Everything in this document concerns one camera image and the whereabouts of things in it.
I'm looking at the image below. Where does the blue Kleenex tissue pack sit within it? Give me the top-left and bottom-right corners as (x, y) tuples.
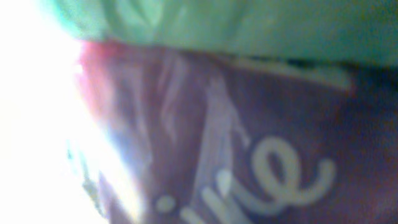
(76, 41), (397, 223)

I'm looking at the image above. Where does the mint green snack packet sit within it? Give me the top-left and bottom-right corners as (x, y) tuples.
(42, 0), (397, 67)

